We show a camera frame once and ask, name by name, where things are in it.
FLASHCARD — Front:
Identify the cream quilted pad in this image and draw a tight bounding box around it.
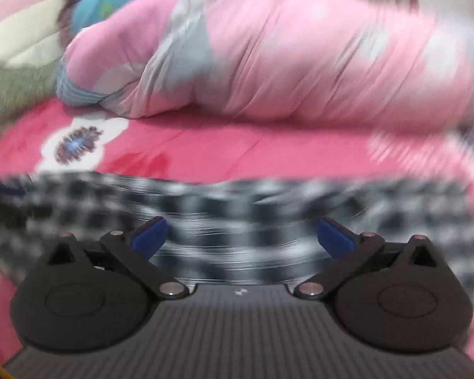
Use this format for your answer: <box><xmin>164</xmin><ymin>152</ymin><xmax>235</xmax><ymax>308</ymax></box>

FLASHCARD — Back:
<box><xmin>0</xmin><ymin>0</ymin><xmax>80</xmax><ymax>68</ymax></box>

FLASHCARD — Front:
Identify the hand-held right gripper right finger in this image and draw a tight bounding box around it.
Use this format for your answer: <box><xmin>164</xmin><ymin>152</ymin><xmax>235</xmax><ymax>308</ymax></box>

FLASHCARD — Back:
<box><xmin>293</xmin><ymin>216</ymin><xmax>440</xmax><ymax>300</ymax></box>

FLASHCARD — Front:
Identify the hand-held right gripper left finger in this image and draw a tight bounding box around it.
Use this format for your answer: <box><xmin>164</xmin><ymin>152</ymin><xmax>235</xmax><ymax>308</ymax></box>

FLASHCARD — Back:
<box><xmin>46</xmin><ymin>216</ymin><xmax>190</xmax><ymax>300</ymax></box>

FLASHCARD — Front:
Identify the blue striped cloth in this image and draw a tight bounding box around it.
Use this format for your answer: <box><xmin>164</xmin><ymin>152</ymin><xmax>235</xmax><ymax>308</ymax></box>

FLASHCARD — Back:
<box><xmin>56</xmin><ymin>67</ymin><xmax>105</xmax><ymax>106</ymax></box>

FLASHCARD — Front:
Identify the blue printed bedding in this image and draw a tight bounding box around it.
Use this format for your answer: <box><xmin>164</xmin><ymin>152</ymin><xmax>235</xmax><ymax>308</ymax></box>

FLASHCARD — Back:
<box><xmin>69</xmin><ymin>0</ymin><xmax>190</xmax><ymax>36</ymax></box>

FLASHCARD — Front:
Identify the pink floral blanket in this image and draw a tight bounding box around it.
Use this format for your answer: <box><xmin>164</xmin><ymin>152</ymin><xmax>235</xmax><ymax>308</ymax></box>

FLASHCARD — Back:
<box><xmin>0</xmin><ymin>99</ymin><xmax>474</xmax><ymax>368</ymax></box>

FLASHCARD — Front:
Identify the pink grey quilt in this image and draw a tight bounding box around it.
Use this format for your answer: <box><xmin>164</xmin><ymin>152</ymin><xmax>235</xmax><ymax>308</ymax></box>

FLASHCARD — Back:
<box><xmin>59</xmin><ymin>0</ymin><xmax>474</xmax><ymax>135</ymax></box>

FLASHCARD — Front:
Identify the black white plaid shirt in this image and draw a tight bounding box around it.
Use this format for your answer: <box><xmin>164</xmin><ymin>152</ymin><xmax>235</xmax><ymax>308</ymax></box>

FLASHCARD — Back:
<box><xmin>0</xmin><ymin>171</ymin><xmax>474</xmax><ymax>285</ymax></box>

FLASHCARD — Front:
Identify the green patterned mat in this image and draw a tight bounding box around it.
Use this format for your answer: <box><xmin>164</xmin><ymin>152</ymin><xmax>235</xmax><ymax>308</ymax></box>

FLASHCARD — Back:
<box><xmin>0</xmin><ymin>61</ymin><xmax>66</xmax><ymax>127</ymax></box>

